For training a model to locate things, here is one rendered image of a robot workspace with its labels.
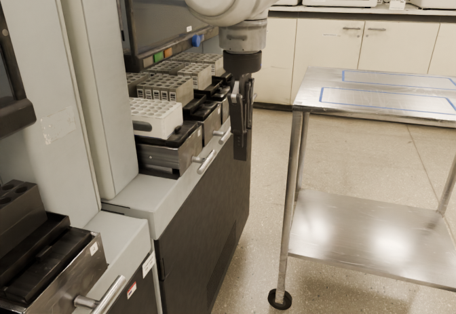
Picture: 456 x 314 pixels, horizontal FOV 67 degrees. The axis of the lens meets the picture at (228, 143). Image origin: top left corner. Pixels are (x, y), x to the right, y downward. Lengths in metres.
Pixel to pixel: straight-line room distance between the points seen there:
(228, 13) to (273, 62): 2.62
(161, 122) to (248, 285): 0.94
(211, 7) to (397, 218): 1.24
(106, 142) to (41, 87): 0.18
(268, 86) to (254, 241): 1.74
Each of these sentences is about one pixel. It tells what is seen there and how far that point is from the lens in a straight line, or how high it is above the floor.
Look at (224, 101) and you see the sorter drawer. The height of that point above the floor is 0.80.
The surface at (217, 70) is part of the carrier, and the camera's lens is 1.16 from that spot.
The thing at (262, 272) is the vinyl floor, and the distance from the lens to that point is 1.56.
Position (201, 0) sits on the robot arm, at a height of 1.11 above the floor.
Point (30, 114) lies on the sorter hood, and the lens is 0.49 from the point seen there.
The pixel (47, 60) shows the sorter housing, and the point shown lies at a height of 1.03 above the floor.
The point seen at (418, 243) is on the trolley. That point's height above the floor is 0.28.
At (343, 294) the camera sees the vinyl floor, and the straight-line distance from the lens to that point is 1.54.
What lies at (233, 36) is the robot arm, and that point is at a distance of 0.63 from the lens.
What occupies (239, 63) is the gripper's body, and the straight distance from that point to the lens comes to 0.65.
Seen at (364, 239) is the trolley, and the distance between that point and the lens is 1.37.
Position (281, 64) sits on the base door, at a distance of 3.04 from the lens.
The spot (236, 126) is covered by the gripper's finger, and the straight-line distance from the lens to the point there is 0.68.
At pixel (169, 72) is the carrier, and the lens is 1.03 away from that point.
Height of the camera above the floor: 1.13
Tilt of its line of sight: 26 degrees down
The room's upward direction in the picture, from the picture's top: straight up
